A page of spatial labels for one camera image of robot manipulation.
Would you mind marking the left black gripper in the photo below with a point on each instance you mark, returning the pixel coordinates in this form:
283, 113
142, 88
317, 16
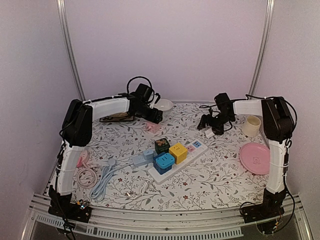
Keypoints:
157, 119

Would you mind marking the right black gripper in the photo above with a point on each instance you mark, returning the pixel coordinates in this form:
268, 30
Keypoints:
219, 130

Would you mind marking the pink cube plug adapter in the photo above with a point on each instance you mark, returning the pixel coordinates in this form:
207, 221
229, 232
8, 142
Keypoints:
152, 127

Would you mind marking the white long power strip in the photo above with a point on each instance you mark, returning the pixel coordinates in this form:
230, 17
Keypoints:
196, 149

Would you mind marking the yellow cube plug adapter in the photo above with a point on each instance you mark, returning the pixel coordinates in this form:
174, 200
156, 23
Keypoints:
179, 152

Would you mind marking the light blue cube adapter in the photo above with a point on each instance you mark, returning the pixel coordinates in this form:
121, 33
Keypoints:
163, 162

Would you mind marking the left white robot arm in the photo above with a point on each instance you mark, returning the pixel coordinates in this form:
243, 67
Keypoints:
77, 128

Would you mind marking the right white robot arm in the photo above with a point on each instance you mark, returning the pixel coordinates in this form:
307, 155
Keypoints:
278, 126

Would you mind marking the dark green cube socket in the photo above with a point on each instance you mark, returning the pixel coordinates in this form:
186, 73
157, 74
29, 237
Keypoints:
161, 146

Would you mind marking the light blue charger plug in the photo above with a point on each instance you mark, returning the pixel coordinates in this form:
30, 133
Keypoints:
148, 154

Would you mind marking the black and tan mat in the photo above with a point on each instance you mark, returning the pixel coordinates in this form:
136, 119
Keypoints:
118, 117

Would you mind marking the white ceramic bowl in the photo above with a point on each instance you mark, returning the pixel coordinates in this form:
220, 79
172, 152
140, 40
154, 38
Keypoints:
164, 105

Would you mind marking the cream plastic cup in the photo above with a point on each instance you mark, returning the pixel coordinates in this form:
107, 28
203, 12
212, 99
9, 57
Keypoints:
251, 126

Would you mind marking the pink plastic plate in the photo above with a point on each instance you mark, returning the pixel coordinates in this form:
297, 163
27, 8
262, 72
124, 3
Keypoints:
255, 158

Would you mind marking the pink round power strip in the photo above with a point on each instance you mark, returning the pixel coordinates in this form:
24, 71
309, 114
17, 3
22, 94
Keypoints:
83, 158

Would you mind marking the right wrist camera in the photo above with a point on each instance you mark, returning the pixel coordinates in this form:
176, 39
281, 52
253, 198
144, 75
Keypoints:
209, 133

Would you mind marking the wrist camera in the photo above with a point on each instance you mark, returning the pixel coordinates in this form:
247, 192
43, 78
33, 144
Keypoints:
209, 133
155, 99

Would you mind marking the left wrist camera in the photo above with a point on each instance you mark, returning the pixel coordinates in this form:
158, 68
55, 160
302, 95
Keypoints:
155, 99

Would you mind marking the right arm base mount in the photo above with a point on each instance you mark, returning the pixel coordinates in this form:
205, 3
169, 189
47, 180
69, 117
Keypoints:
252, 212

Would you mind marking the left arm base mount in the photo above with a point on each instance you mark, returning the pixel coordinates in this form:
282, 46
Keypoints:
63, 207

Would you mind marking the front aluminium rail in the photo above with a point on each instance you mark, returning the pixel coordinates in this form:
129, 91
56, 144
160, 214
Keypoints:
212, 224

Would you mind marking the right aluminium frame post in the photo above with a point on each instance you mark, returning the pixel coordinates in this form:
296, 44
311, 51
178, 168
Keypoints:
268, 18

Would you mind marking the aluminium frame post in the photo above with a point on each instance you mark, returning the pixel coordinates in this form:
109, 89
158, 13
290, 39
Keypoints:
268, 18
62, 13

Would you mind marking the left aluminium frame post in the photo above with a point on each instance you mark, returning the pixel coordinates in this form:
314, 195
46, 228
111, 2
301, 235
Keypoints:
62, 13

